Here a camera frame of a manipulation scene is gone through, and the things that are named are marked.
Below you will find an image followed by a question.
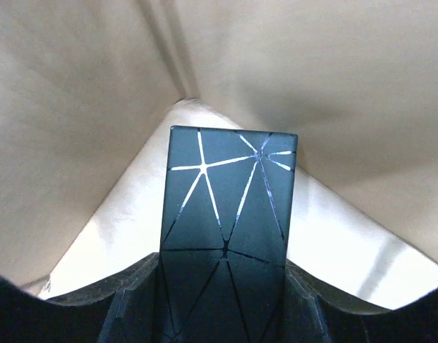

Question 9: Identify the brown cardboard express box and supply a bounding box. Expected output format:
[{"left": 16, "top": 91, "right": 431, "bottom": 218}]
[{"left": 0, "top": 1, "right": 438, "bottom": 309}]

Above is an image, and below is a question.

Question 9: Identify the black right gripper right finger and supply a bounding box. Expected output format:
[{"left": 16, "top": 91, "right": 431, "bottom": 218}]
[{"left": 282, "top": 261, "right": 438, "bottom": 342}]

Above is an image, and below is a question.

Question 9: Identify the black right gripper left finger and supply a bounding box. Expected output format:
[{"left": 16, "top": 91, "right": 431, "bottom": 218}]
[{"left": 0, "top": 253, "right": 159, "bottom": 342}]

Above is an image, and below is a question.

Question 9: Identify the black cylinder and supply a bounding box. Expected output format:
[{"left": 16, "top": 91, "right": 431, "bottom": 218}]
[{"left": 153, "top": 126, "right": 298, "bottom": 342}]

